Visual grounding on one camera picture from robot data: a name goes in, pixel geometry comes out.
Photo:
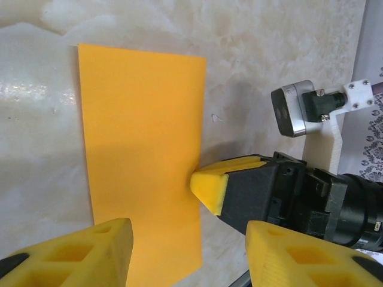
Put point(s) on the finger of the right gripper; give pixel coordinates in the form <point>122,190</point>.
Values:
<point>239,161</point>
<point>248,194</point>

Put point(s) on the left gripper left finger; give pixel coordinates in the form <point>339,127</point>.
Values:
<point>74,269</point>

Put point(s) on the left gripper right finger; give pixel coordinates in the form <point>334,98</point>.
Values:
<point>269,257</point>

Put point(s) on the orange cloth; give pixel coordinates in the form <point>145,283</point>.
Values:
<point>140,119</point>

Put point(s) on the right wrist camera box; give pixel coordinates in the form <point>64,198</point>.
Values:
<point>290,110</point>

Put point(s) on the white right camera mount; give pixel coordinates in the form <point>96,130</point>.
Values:
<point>359,95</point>

